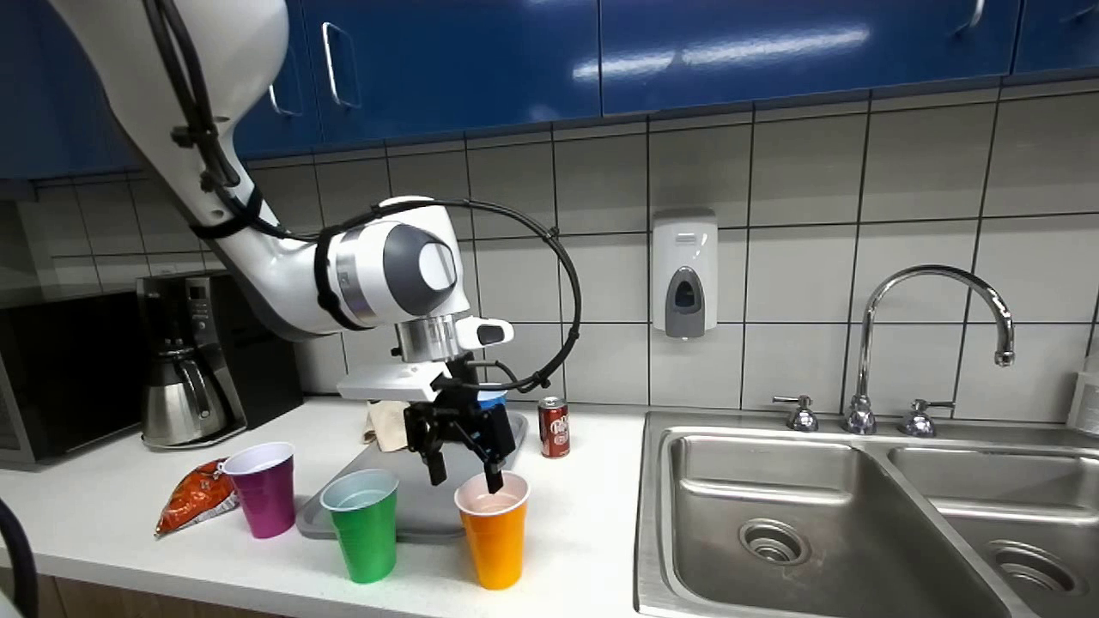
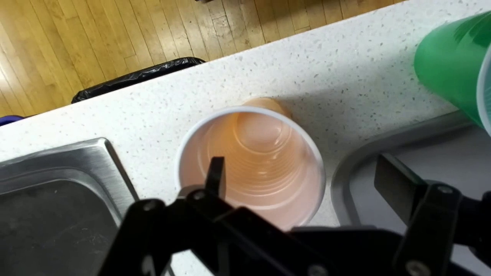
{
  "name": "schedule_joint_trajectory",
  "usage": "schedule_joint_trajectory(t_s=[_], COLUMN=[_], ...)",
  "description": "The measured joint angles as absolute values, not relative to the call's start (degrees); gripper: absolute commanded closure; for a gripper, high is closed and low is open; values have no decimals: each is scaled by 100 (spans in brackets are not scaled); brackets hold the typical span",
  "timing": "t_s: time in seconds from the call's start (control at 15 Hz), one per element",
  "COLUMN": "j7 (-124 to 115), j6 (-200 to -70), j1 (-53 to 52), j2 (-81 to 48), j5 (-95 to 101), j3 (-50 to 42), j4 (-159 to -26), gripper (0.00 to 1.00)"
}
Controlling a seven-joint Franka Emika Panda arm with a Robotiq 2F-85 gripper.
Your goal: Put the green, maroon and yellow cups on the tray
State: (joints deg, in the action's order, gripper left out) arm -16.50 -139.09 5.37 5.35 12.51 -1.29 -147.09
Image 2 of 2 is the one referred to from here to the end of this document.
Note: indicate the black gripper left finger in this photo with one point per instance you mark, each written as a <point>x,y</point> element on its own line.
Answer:
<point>154,230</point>

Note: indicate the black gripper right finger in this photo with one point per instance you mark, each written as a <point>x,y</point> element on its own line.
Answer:
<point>435,219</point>

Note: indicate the yellow-orange plastic cup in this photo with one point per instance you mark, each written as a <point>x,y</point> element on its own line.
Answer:
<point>262,153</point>

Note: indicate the green plastic cup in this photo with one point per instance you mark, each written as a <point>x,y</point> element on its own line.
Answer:
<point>450,61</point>

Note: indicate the grey plastic tray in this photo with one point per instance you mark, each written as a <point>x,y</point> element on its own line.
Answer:
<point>358,173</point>

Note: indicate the stainless steel double sink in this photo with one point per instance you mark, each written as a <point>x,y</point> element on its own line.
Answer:
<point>47,204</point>

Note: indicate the black trash bin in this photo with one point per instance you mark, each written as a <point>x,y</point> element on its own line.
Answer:
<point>139,76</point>

